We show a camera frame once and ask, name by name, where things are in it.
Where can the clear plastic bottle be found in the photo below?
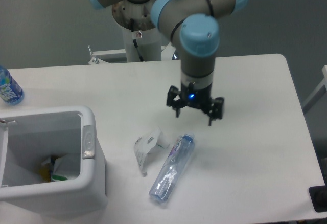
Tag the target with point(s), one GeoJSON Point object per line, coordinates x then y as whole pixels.
{"type": "Point", "coordinates": [172, 168]}

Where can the white trash can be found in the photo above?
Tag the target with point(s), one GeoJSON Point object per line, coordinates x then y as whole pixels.
{"type": "Point", "coordinates": [29, 137]}

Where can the trash inside the can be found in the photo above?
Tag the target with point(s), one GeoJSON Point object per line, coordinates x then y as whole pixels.
{"type": "Point", "coordinates": [56, 169]}

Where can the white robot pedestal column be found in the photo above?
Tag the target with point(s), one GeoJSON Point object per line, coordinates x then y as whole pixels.
{"type": "Point", "coordinates": [142, 39]}

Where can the blue labelled water bottle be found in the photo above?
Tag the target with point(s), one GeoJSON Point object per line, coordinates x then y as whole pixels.
{"type": "Point", "coordinates": [11, 92]}

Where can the white pedestal base frame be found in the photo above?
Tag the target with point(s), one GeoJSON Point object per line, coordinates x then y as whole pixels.
{"type": "Point", "coordinates": [168, 52]}

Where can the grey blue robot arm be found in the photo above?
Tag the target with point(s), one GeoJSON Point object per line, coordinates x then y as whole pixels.
{"type": "Point", "coordinates": [191, 26]}

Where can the white paper wrapper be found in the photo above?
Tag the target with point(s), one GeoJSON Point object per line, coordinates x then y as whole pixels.
{"type": "Point", "coordinates": [147, 144]}

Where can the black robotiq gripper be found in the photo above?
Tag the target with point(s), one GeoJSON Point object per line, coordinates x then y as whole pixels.
{"type": "Point", "coordinates": [196, 98]}

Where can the black clamp at table edge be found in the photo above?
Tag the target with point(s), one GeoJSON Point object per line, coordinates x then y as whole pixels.
{"type": "Point", "coordinates": [318, 198]}

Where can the white frame at right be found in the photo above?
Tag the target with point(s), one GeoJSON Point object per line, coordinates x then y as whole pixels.
{"type": "Point", "coordinates": [316, 94]}

